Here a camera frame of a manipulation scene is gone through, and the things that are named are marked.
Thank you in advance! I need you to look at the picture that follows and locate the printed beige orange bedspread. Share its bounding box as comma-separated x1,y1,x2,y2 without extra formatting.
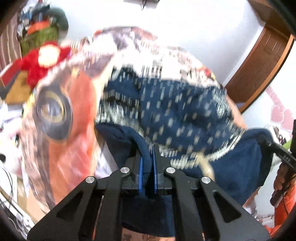
21,27,246,240

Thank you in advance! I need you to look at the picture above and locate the navy patterned hooded garment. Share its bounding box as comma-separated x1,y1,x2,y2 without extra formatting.
94,66,275,238

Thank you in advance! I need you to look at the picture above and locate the red plush toy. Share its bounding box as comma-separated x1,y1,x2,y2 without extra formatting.
1,41,71,89

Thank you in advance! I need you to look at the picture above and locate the right hand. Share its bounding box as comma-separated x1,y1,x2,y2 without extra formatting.
273,163,295,191

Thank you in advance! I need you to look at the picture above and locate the brown wooden door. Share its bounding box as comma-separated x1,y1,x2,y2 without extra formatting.
226,1,292,112

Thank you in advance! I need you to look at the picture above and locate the striped red curtain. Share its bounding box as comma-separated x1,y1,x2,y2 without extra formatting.
1,13,22,70

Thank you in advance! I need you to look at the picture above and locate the orange jacket sleeve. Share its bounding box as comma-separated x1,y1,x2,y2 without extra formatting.
265,181,295,237

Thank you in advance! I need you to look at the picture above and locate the green bag clutter pile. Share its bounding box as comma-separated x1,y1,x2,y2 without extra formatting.
16,1,69,56

